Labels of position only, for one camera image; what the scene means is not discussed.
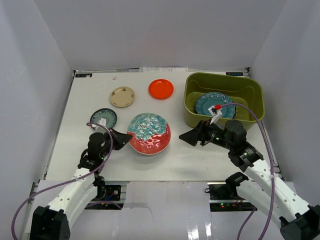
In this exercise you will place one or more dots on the white paper sheets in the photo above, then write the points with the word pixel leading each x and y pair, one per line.
pixel 163 69

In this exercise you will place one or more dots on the cream floral small plate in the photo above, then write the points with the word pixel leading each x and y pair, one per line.
pixel 122 97

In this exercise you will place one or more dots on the teal scalloped plate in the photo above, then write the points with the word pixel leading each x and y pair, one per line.
pixel 209 99

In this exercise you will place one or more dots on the blue white patterned plate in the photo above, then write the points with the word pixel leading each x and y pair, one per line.
pixel 105 117

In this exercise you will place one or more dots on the olive green plastic bin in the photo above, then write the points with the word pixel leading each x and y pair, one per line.
pixel 241 90

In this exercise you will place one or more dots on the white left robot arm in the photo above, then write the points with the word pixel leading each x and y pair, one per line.
pixel 56 219

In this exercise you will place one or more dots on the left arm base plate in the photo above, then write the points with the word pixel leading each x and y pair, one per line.
pixel 108 193

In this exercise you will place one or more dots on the black label sticker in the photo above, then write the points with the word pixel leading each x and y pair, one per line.
pixel 83 75
pixel 236 74

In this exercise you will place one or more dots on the orange round plate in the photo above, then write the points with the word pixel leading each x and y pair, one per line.
pixel 161 89

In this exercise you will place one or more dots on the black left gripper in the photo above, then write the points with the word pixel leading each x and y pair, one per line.
pixel 111 140

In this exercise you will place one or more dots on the red teal floral plate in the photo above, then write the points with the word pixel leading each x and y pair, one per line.
pixel 151 133

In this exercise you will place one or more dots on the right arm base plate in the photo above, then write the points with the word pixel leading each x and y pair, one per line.
pixel 223 198

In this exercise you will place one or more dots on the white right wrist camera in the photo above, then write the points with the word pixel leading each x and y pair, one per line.
pixel 216 113

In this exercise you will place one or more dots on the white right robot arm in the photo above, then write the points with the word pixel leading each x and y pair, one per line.
pixel 257 183

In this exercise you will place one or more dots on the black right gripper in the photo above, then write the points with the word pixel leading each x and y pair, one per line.
pixel 201 133

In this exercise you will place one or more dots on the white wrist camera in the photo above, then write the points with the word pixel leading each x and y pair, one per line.
pixel 98 124
pixel 216 113

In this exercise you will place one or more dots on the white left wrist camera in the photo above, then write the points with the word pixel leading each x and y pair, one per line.
pixel 98 124

